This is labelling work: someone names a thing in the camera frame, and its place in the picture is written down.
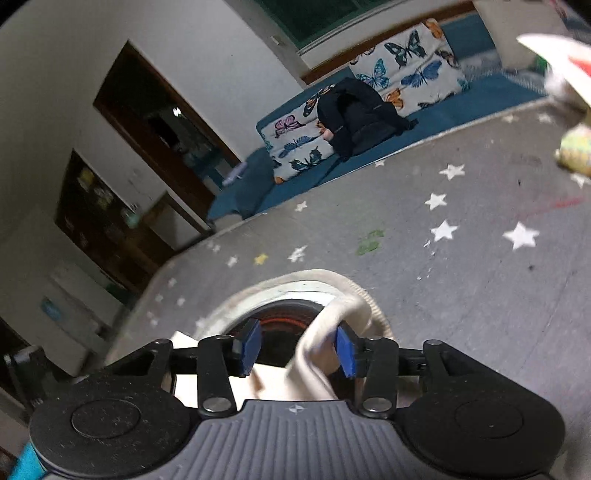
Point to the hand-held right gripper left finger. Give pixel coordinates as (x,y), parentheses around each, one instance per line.
(251,344)

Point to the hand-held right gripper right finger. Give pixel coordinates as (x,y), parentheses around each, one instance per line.
(345,350)

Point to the cream white garment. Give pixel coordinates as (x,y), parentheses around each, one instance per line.
(323,332)

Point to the grey star-print blanket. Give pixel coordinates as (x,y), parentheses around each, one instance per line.
(415,258)

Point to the white appliance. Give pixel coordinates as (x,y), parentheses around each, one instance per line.
(69,318)

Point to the dark wooden shelf cabinet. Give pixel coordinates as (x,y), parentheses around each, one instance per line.
(104,221)

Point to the butterfly-print pillow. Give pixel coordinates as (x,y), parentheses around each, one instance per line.
(298,138)

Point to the black backpack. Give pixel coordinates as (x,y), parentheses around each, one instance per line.
(358,117)

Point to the dark wooden door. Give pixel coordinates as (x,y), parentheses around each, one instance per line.
(157,127)

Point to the yellow-green plush toy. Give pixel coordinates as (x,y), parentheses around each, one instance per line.
(577,150)

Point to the dark window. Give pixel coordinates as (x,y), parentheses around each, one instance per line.
(318,16)

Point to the white and red cloth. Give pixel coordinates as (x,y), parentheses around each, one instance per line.
(561,57)

